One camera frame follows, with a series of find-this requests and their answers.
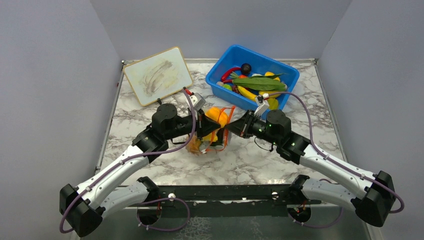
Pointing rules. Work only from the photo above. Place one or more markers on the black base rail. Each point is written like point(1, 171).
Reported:
point(214, 201)

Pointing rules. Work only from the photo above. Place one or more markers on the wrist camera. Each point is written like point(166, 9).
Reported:
point(197, 101)
point(262, 104)

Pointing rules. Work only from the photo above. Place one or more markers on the small yellow toy fruit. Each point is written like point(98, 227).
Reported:
point(271, 75)

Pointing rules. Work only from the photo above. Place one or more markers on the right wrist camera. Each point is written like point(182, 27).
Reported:
point(262, 104)

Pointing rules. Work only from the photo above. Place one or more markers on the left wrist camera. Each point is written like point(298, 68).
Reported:
point(197, 101)

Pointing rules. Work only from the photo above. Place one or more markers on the white drawing board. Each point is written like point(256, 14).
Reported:
point(158, 76)

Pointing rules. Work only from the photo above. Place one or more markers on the red toy chili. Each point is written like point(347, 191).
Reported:
point(230, 75)

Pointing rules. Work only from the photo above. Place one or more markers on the green toy lime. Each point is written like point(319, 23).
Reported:
point(228, 87)

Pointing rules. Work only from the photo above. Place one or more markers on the clear orange zip bag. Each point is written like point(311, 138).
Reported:
point(223, 134)

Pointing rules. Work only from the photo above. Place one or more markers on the orange toy bell pepper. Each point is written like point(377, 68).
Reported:
point(218, 115)

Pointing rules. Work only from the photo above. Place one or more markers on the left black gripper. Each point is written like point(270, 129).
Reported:
point(204, 124)

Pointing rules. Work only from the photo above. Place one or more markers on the blue plastic bin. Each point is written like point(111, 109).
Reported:
point(235, 56)

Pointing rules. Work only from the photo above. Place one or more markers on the dark round plum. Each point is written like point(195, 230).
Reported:
point(245, 69)

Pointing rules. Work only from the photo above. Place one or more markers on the yellow toy starfruit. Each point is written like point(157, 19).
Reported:
point(273, 103)

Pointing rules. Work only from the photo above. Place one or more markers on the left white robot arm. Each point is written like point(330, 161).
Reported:
point(84, 207)

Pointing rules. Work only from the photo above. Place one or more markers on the red toy grapes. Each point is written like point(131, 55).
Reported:
point(235, 89)

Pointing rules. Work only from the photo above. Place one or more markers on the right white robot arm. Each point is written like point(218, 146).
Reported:
point(370, 195)

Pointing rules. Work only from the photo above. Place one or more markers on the yellow toy banana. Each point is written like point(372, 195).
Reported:
point(251, 96)

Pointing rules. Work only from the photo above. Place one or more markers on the green leafy vegetable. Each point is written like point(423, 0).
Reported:
point(260, 83)

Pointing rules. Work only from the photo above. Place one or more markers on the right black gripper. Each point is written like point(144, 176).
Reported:
point(241, 127)

